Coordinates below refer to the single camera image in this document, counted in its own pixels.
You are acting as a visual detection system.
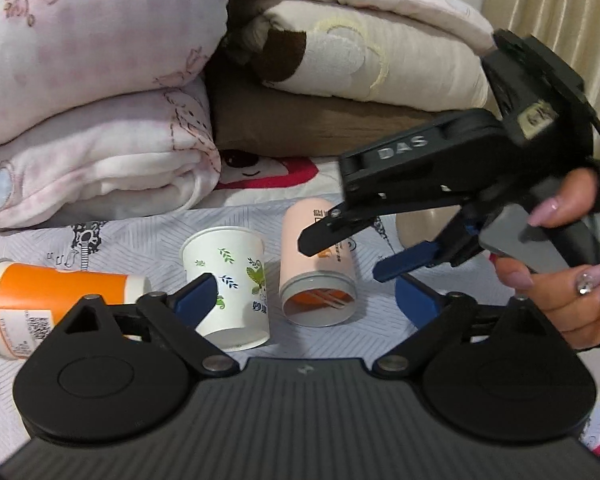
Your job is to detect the pink cup grey rim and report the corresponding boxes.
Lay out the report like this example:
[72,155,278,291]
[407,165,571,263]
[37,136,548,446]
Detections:
[279,198,358,327]

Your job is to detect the beige brown cup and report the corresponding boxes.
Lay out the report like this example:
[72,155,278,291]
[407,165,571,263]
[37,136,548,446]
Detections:
[396,206,460,248]

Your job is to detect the orange and white cup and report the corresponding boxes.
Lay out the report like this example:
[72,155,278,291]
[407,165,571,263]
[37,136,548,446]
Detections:
[0,259,150,360]

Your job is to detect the white leaf-print paper cup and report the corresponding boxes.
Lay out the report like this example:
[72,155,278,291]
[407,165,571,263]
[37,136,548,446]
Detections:
[181,226,270,351]

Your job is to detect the right hand painted nails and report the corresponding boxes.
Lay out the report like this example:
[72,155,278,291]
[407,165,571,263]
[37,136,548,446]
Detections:
[492,169,600,350]

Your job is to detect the bear print bed sheet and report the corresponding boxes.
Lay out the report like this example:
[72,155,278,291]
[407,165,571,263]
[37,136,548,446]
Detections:
[196,152,340,208]

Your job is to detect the light blue patterned cloth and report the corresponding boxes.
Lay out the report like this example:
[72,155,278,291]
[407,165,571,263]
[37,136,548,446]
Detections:
[0,200,600,463]

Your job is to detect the cream embroidered folded blanket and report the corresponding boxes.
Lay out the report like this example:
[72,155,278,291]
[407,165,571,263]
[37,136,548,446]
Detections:
[228,0,493,112]

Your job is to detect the folded pink white blanket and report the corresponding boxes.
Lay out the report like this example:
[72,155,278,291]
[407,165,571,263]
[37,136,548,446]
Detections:
[0,79,221,231]

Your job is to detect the pink floral pillow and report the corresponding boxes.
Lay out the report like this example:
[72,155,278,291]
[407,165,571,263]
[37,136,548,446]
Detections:
[0,0,227,145]

